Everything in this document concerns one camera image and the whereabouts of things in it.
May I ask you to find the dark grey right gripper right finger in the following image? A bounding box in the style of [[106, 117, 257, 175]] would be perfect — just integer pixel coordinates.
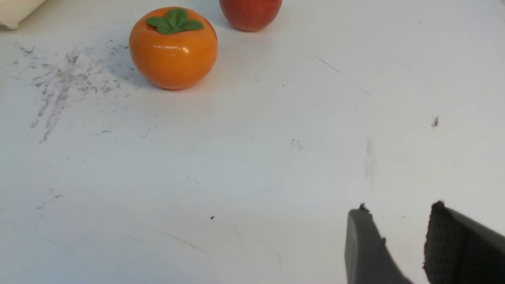
[[423, 201, 505, 284]]

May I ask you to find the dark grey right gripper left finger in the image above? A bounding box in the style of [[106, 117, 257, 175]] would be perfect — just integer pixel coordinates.
[[344, 204, 411, 284]]

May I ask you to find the white two-slot toaster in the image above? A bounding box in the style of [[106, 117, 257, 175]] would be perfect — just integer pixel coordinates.
[[0, 0, 46, 30]]

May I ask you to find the red apple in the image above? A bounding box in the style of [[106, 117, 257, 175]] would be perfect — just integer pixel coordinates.
[[219, 0, 282, 31]]

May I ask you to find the orange persimmon with green leaf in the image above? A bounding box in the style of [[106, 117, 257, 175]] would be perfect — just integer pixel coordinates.
[[129, 6, 218, 90]]

